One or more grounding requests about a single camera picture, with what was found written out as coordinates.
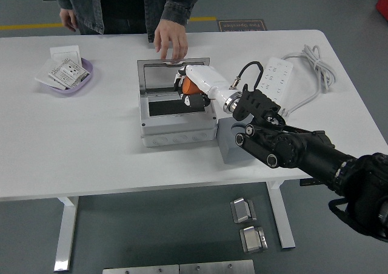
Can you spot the person's right hand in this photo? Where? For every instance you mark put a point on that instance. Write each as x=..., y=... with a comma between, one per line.
x=68, y=19

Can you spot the person's left hand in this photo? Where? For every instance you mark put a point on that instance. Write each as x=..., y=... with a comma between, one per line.
x=169, y=34

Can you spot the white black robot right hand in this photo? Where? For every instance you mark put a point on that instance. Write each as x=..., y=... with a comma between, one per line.
x=212, y=80

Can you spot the orange cylinder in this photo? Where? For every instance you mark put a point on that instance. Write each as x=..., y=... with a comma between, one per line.
x=190, y=86

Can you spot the grey junction box clear lid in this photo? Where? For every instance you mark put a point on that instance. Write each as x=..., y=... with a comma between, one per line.
x=179, y=128

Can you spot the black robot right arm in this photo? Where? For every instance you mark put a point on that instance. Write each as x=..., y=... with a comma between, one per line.
x=288, y=146

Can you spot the person's left forearm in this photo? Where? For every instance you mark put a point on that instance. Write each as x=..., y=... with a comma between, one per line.
x=182, y=4

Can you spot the grey cube with round hole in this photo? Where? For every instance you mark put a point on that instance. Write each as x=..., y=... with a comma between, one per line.
x=225, y=137

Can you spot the white socket panel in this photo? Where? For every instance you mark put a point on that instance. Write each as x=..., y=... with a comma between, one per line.
x=68, y=71

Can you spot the person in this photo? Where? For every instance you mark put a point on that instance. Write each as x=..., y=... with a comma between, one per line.
x=121, y=7

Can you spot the white flat cover plate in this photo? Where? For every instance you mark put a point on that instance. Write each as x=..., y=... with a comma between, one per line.
x=44, y=75

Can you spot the brown floor sign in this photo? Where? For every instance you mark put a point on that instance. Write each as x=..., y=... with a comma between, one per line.
x=242, y=25

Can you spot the black table control panel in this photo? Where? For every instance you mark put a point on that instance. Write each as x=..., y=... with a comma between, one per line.
x=307, y=182

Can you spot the white table leg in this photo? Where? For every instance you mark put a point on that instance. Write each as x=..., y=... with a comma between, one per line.
x=282, y=213
x=65, y=234

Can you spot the red object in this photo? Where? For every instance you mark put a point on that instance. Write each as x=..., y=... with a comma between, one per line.
x=383, y=4

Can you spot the white blank switch plate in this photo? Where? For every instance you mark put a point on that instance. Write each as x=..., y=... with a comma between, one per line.
x=65, y=54

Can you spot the small metal floor bracket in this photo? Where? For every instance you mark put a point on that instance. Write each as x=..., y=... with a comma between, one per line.
x=242, y=211
x=253, y=240

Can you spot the grey metal base plate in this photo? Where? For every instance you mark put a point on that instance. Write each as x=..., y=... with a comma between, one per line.
x=218, y=268
x=139, y=270

